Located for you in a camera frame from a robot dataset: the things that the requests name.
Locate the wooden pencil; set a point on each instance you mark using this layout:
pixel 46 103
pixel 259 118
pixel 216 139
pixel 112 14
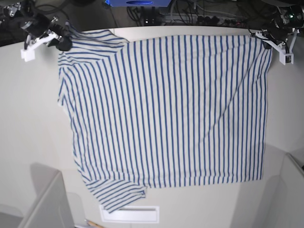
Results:
pixel 93 224

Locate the blue device box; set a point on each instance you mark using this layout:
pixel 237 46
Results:
pixel 140 3

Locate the white partition panel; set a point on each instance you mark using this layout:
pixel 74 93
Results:
pixel 276 201
pixel 50 209

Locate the right white partition panel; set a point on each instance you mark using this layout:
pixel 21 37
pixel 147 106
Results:
pixel 276 201

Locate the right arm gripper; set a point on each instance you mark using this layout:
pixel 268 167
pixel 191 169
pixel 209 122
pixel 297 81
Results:
pixel 40 24

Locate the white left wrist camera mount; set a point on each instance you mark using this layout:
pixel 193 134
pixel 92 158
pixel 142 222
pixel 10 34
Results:
pixel 282 50

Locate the white rectangular tray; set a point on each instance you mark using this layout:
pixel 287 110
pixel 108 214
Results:
pixel 132 214

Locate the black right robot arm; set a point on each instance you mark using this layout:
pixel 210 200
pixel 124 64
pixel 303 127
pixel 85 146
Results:
pixel 26 15

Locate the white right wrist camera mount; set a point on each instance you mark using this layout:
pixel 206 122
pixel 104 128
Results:
pixel 31 44

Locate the blue white striped T-shirt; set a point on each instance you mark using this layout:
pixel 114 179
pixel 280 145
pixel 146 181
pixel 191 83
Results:
pixel 175 111

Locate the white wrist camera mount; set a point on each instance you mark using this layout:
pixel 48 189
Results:
pixel 31 44
pixel 282 50

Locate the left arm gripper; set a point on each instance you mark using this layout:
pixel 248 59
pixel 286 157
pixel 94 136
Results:
pixel 280 22

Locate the left white partition panel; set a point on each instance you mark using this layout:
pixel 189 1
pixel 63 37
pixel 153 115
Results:
pixel 50 209

